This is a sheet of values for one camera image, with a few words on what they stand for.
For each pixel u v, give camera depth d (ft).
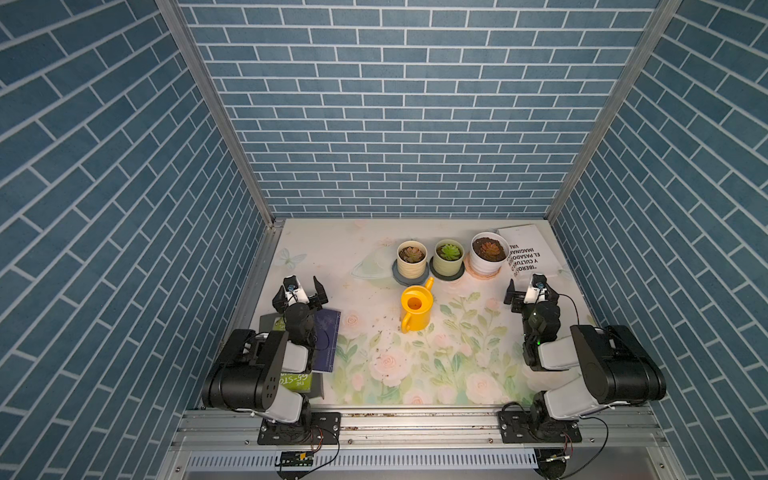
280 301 2.55
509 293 2.76
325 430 2.40
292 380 2.47
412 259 3.25
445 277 3.34
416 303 2.77
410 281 3.29
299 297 2.56
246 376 1.45
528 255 3.45
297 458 2.36
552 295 2.71
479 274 3.34
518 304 2.71
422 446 2.38
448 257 3.27
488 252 3.24
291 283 2.43
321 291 2.71
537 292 2.47
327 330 2.80
